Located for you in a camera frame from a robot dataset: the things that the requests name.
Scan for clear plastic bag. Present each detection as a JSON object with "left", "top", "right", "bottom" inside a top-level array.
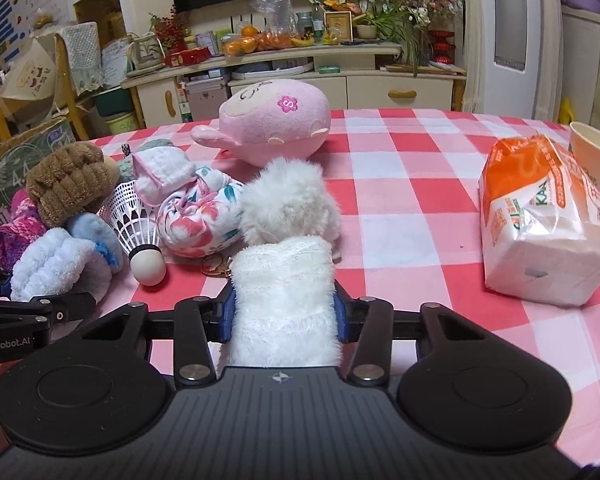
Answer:
[{"left": 252, "top": 0, "right": 301, "bottom": 44}]

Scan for white shuttlecock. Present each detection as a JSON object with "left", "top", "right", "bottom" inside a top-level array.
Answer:
[{"left": 99, "top": 181, "right": 168, "bottom": 287}]

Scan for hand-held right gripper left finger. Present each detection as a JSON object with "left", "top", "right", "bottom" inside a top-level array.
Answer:
[{"left": 80, "top": 285, "right": 237, "bottom": 389}]

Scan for red white checkered tablecloth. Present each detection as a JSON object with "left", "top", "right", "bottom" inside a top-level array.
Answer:
[{"left": 0, "top": 107, "right": 600, "bottom": 466}]

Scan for red flat box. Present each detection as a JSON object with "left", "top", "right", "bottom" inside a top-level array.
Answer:
[{"left": 164, "top": 47, "right": 212, "bottom": 68}]

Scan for red lantern ornament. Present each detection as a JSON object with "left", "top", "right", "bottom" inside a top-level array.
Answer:
[{"left": 428, "top": 29, "right": 454, "bottom": 64}]

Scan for pink purple knitted hat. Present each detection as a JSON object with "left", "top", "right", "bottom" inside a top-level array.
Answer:
[{"left": 0, "top": 190, "right": 49, "bottom": 274}]

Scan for pile of oranges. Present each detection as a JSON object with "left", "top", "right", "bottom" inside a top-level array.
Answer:
[{"left": 223, "top": 25, "right": 301, "bottom": 57}]

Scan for floral rolled cloth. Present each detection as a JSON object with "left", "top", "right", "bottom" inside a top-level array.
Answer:
[{"left": 156, "top": 166, "right": 246, "bottom": 260}]

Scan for wooden chair with lace cover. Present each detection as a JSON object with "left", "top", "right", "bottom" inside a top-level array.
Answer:
[{"left": 54, "top": 22, "right": 107, "bottom": 142}]

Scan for beige printed tote bag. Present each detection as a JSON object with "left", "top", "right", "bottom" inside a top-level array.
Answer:
[{"left": 2, "top": 35, "right": 62, "bottom": 124}]

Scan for paper cup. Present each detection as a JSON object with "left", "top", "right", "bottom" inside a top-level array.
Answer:
[{"left": 568, "top": 120, "right": 600, "bottom": 201}]

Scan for white pink-trimmed cloth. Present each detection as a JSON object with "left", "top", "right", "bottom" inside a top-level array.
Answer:
[{"left": 131, "top": 151, "right": 197, "bottom": 207}]

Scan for dark green storage bin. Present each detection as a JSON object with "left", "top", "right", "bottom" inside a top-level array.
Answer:
[{"left": 93, "top": 87, "right": 134, "bottom": 117}]

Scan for orange white tissue pack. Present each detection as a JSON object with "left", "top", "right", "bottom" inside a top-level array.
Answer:
[{"left": 479, "top": 133, "right": 600, "bottom": 308}]

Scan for printed sheet in plastic sleeve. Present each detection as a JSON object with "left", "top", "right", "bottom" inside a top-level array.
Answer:
[{"left": 102, "top": 39, "right": 131, "bottom": 76}]

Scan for gold key ring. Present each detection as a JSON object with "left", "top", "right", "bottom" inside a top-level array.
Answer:
[{"left": 202, "top": 254, "right": 234, "bottom": 279}]

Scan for white fluffy plush ball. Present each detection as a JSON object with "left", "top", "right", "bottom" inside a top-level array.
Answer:
[{"left": 236, "top": 156, "right": 344, "bottom": 262}]

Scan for cream television cabinet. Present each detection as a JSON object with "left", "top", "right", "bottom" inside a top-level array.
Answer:
[{"left": 121, "top": 42, "right": 469, "bottom": 127}]

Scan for red berry branches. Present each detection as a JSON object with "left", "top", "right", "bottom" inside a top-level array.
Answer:
[{"left": 149, "top": 5, "right": 192, "bottom": 52}]

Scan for pink plush toy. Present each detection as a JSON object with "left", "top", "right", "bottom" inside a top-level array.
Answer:
[{"left": 190, "top": 78, "right": 332, "bottom": 167}]

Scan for light blue fluffy sock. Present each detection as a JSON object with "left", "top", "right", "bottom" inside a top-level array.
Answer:
[{"left": 10, "top": 211, "right": 125, "bottom": 304}]

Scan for wall poster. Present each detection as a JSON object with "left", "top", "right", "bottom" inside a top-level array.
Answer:
[{"left": 0, "top": 0, "right": 74, "bottom": 77}]

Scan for pink metal case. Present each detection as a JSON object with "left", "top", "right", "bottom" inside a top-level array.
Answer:
[{"left": 185, "top": 77, "right": 230, "bottom": 122}]

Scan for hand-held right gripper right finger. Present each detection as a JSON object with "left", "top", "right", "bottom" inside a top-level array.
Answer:
[{"left": 332, "top": 285, "right": 487, "bottom": 387}]

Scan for green glass bottle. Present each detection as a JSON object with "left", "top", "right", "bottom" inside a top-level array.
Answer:
[{"left": 310, "top": 2, "right": 327, "bottom": 41}]

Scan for white washing machine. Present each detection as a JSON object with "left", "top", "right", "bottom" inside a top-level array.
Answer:
[{"left": 559, "top": 7, "right": 600, "bottom": 142}]

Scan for gold picture frame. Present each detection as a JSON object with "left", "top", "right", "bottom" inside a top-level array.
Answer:
[{"left": 323, "top": 10, "right": 354, "bottom": 44}]

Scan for potted spider plant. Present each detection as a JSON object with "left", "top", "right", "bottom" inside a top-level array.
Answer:
[{"left": 354, "top": 4, "right": 432, "bottom": 77}]

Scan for light green trash bin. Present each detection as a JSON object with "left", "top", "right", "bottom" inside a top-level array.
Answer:
[{"left": 104, "top": 112, "right": 141, "bottom": 136}]

